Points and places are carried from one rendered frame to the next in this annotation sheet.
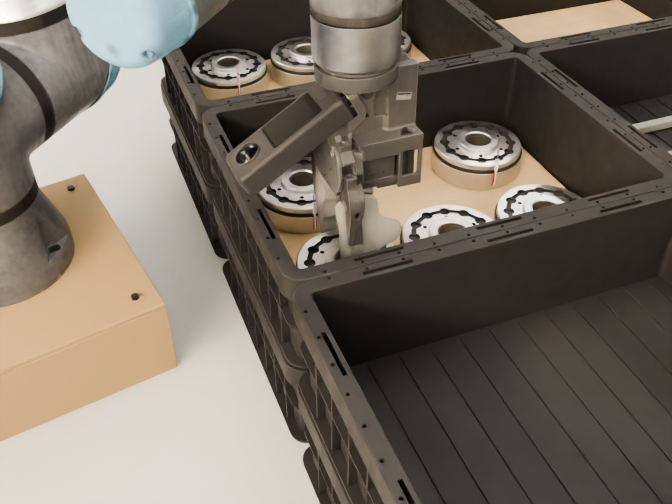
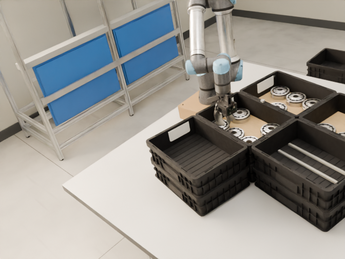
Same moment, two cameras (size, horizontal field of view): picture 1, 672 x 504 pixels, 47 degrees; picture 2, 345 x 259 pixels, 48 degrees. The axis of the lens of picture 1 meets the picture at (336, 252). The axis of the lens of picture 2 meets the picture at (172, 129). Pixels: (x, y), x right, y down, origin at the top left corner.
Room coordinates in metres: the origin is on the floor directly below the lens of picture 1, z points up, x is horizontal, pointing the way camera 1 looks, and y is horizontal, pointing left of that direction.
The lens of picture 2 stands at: (0.14, -1.62, 1.98)
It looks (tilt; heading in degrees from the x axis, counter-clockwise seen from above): 34 degrees down; 83
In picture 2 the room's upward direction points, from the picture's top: 12 degrees counter-clockwise
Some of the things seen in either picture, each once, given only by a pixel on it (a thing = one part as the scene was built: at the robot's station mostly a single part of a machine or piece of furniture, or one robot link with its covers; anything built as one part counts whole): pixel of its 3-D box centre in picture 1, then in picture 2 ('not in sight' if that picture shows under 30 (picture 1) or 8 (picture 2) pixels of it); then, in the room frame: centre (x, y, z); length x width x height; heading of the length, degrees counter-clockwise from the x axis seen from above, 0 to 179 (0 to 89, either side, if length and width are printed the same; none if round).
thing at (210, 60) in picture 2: not in sight; (219, 63); (0.64, 0.08, 1.14); 0.11 x 0.11 x 0.08; 67
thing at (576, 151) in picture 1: (423, 193); (243, 126); (0.67, -0.09, 0.87); 0.40 x 0.30 x 0.11; 111
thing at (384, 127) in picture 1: (363, 122); (225, 102); (0.61, -0.02, 0.99); 0.09 x 0.08 x 0.12; 111
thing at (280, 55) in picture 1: (306, 53); (295, 97); (1.02, 0.04, 0.86); 0.10 x 0.10 x 0.01
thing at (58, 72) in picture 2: not in sight; (80, 79); (-0.17, 1.59, 0.60); 0.72 x 0.03 x 0.56; 32
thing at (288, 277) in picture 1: (426, 153); (243, 117); (0.67, -0.09, 0.92); 0.40 x 0.30 x 0.02; 111
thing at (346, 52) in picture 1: (354, 37); (223, 87); (0.61, -0.02, 1.07); 0.08 x 0.08 x 0.05
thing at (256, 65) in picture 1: (228, 66); (280, 90); (0.98, 0.15, 0.86); 0.10 x 0.10 x 0.01
